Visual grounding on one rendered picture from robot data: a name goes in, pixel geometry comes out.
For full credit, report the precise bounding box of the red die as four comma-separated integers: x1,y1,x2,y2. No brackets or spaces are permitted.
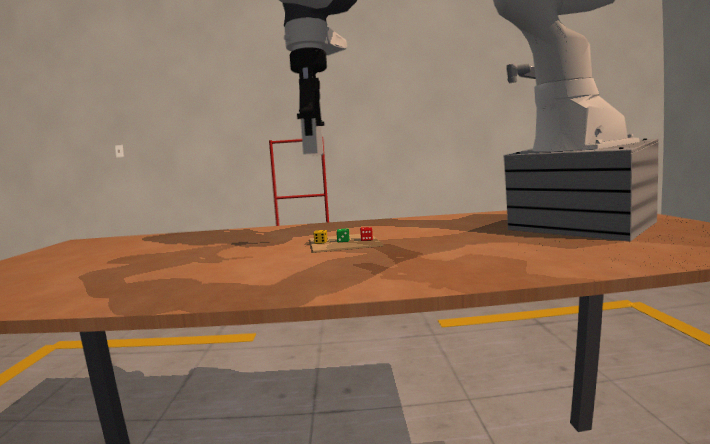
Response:
360,227,373,241

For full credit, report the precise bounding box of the green die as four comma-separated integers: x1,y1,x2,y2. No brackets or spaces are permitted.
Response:
337,229,350,242

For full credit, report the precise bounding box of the yellow die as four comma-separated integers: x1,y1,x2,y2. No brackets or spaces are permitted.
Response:
314,230,328,244

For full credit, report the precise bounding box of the tan mat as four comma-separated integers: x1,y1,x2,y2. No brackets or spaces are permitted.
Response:
310,234,383,253

